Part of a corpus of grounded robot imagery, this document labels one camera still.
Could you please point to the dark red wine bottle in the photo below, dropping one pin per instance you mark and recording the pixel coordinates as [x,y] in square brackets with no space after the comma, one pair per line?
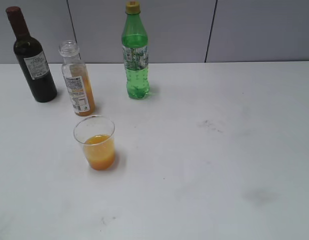
[31,58]

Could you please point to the green soda bottle yellow cap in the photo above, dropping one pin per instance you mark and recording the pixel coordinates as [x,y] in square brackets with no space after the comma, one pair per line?
[134,41]

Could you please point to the transparent plastic cup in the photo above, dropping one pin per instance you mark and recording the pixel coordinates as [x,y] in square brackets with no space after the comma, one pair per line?
[95,135]

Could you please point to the orange juice bottle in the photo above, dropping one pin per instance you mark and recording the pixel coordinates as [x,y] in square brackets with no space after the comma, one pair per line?
[76,79]

